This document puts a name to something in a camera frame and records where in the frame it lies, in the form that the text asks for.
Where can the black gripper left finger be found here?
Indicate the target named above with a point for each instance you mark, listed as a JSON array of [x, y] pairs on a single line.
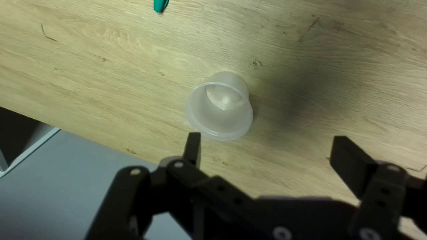
[[193, 149]]

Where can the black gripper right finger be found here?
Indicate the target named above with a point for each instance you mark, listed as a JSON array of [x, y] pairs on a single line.
[[353, 165]]

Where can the green marker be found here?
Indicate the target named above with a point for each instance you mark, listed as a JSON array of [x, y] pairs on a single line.
[[159, 6]]

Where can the translucent plastic cup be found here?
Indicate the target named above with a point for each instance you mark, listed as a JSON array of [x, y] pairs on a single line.
[[221, 109]]

